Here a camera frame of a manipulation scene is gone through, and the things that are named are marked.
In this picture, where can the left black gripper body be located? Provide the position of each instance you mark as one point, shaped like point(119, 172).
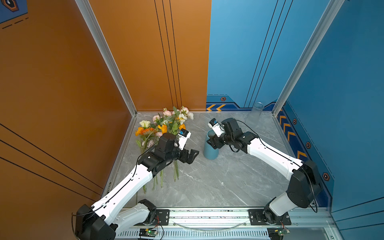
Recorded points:
point(180, 152)

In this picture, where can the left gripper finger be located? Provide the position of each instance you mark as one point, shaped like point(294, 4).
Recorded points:
point(190, 160)
point(193, 154)

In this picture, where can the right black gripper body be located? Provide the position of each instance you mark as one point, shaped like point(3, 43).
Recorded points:
point(218, 141)

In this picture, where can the teal ceramic vase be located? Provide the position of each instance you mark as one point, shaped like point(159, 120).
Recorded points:
point(209, 152)

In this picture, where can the yellow rose stem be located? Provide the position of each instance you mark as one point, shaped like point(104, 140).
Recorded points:
point(163, 128)

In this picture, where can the pink carnation flower stem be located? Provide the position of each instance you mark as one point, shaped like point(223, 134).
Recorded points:
point(169, 116)

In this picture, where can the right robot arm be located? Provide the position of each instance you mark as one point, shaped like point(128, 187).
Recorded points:
point(304, 177)

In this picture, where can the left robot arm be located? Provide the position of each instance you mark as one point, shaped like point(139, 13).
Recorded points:
point(104, 219)

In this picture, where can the clear glass vase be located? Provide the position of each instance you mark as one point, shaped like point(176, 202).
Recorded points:
point(254, 116)

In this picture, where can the pink rose flower stem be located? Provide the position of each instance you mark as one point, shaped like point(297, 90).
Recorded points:
point(157, 120)

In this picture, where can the left green circuit board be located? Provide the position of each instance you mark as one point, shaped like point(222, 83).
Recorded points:
point(148, 234)

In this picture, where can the green circuit board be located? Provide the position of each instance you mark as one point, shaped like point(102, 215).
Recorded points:
point(277, 234)
point(148, 234)

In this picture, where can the right green circuit board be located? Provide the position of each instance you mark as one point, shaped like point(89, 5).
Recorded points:
point(277, 234)

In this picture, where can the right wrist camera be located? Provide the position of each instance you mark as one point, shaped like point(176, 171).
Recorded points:
point(216, 126)

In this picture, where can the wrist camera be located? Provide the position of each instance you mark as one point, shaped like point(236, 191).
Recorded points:
point(183, 136)
point(216, 126)

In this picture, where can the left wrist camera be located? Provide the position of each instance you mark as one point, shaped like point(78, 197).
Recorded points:
point(183, 136)

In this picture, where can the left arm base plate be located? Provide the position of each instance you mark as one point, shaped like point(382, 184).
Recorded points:
point(161, 216)

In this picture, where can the aluminium front rail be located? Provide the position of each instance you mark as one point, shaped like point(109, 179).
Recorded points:
point(233, 223)

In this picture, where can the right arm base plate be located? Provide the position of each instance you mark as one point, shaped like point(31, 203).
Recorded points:
point(255, 216)

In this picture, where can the left aluminium corner post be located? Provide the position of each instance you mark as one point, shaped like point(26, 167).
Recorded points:
point(101, 42)

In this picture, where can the aluminium corner post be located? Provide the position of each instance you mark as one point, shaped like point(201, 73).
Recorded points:
point(317, 36)
point(101, 42)

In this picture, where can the right aluminium corner post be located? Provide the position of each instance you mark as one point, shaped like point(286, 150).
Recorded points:
point(317, 36)

